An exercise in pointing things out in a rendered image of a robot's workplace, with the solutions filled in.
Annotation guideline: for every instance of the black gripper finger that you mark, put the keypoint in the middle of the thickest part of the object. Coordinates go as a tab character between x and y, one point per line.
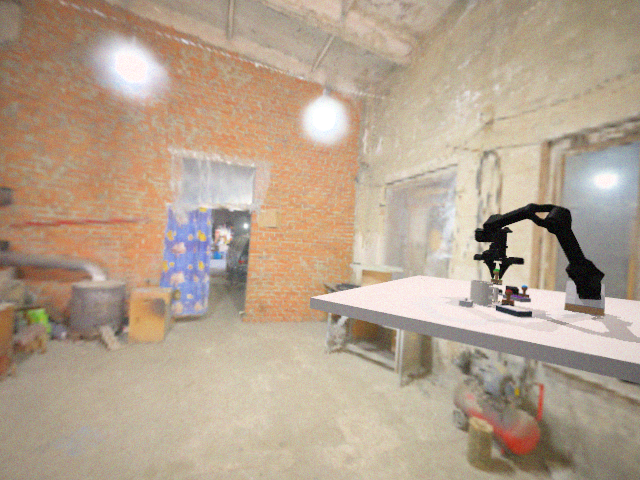
503	268
491	267

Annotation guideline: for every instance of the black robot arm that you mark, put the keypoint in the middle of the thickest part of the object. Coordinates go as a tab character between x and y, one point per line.
558	221

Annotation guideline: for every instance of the grey mug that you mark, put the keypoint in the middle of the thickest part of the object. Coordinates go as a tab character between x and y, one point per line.
481	292

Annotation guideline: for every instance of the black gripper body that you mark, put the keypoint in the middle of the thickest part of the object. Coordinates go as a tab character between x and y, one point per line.
504	260

